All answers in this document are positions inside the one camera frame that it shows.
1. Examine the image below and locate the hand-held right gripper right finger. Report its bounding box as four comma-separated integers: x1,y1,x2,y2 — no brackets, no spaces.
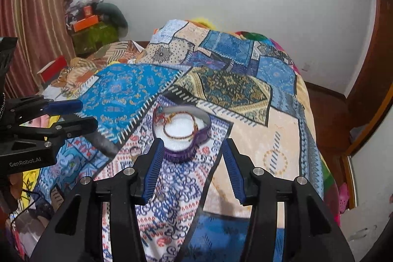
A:
222,138,354,262

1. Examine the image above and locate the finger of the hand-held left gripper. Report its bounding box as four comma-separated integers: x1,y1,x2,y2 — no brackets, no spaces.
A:
4,95,84,123
12,115,99,141

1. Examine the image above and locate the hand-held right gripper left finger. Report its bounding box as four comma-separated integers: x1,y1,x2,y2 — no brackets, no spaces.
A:
29,138,165,262

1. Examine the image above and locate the purple heart-shaped jewelry box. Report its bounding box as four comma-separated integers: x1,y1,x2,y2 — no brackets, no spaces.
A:
152,105,213,163

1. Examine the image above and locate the gold bangle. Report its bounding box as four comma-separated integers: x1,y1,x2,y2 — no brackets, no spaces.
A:
163,114,197,140

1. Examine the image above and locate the red box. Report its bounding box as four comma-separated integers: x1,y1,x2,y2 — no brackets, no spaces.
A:
37,55,69,85

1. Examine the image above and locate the orange patterned cloth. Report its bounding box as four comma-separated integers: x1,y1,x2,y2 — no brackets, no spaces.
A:
51,40,145,87

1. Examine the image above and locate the patchwork printed blanket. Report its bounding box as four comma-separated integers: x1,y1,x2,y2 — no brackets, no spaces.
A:
18,18,327,262

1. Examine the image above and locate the green covered cabinet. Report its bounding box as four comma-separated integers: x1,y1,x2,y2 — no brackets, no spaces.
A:
70,22,121,55

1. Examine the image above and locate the orange cardboard box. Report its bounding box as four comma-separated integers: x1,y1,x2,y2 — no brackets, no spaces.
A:
69,15,100,33

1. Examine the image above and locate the striped brown curtain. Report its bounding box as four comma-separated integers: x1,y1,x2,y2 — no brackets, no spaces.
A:
0,0,90,100

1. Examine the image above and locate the pink slipper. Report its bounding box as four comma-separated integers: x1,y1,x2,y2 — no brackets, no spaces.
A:
336,182,351,215

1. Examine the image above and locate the pile of colourful pillows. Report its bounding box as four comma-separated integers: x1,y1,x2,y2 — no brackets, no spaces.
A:
192,16,297,49

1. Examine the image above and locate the colourful beaded bracelet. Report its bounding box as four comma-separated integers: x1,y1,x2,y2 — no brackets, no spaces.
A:
154,107,172,129

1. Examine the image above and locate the thin black cable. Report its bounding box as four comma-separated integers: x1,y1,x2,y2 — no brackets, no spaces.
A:
9,187,42,233

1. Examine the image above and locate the wooden door frame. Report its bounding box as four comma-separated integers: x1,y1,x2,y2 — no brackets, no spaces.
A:
344,0,393,158

